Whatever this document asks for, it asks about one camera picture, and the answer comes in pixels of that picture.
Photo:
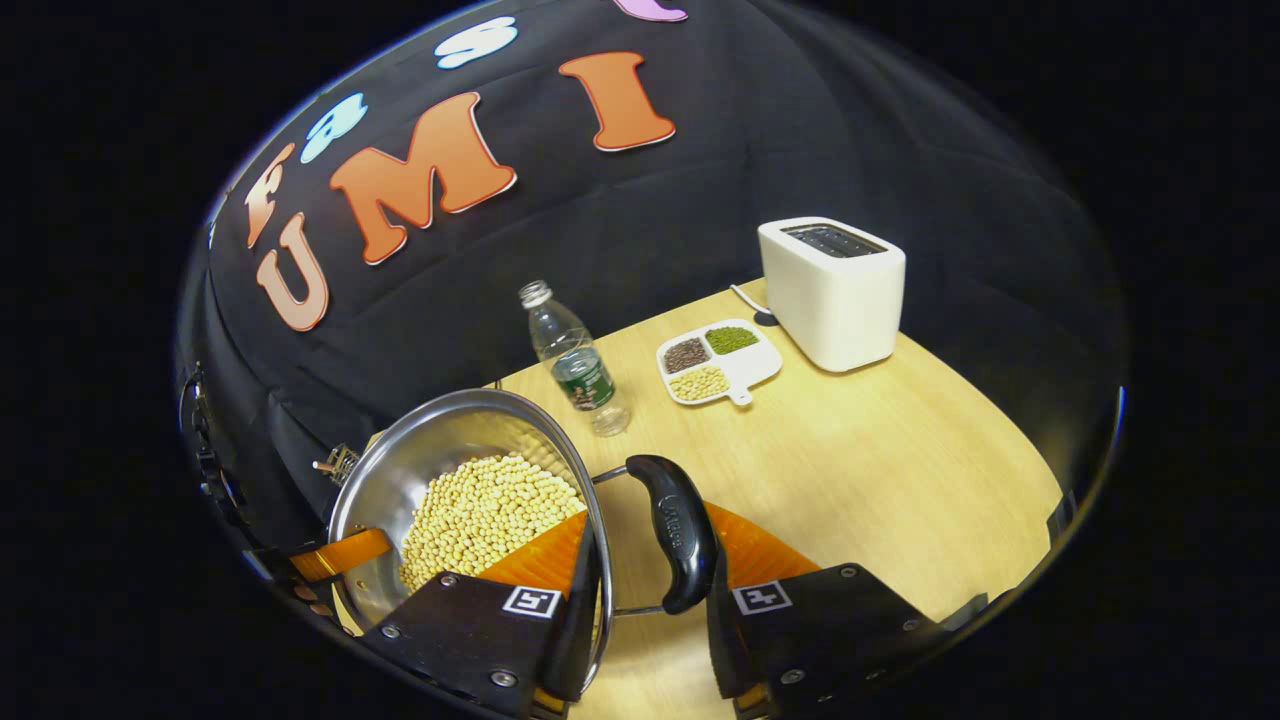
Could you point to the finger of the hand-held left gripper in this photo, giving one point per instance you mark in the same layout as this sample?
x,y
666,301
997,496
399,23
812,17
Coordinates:
x,y
340,552

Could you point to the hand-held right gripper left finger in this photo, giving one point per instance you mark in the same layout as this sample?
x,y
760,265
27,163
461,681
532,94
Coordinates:
x,y
575,640

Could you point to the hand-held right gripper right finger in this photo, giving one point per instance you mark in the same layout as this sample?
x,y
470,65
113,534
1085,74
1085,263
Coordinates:
x,y
725,650

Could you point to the pile of yellow soybeans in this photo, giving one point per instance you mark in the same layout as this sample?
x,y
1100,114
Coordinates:
x,y
480,510

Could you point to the small metal clamp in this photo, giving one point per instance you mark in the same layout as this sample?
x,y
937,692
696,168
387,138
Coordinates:
x,y
338,465

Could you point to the clear plastic water bottle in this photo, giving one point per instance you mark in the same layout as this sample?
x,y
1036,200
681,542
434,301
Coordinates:
x,y
575,365

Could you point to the white divided bean dish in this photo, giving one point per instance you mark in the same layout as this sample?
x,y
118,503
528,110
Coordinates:
x,y
720,362

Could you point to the dark table clamp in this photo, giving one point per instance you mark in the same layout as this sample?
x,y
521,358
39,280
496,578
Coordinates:
x,y
1060,515

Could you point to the white toaster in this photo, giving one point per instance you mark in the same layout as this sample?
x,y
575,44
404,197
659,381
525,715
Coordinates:
x,y
835,300

